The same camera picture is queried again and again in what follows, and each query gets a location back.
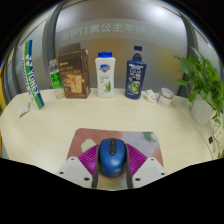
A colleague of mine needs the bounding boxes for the small white dotted packet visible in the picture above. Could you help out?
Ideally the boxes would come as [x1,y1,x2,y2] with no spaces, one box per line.
[18,102,32,118]

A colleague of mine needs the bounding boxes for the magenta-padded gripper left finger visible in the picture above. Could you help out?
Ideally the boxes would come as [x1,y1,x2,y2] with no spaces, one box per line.
[55,143,101,190]

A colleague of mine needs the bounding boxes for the green potted plant white pot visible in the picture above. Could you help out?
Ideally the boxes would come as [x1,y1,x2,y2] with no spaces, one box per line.
[172,47,224,159]

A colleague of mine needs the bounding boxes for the dark blue shampoo bottle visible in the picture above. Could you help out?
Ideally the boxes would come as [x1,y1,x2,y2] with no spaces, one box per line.
[124,45,148,101]

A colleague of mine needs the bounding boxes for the white green shuttlecock tube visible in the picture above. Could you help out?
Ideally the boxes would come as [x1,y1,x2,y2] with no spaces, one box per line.
[21,39,46,111]

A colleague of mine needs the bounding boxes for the brown cracker box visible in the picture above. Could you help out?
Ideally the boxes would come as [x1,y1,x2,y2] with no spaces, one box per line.
[57,42,92,100]

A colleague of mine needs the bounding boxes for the white shampoo bottle blue cap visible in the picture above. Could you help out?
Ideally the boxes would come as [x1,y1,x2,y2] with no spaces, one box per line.
[94,51,117,99]

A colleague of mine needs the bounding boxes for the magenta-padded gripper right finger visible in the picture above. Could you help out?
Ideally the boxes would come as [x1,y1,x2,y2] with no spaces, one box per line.
[124,143,168,190]

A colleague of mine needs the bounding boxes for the small white pink jar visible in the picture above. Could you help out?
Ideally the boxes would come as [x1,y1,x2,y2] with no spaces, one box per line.
[156,87,175,108]

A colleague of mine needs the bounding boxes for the clear bottle green label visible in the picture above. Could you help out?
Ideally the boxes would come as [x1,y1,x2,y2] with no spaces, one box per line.
[48,58,66,100]

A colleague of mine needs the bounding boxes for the crumpled white wrapper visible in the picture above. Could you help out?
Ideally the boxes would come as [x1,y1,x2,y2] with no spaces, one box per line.
[143,89,158,103]

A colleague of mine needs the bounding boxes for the blue computer mouse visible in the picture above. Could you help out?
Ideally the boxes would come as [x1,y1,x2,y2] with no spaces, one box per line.
[97,137,128,178]

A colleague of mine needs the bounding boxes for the pink floral mouse pad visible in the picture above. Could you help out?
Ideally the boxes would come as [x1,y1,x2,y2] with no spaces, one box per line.
[66,127,165,183]

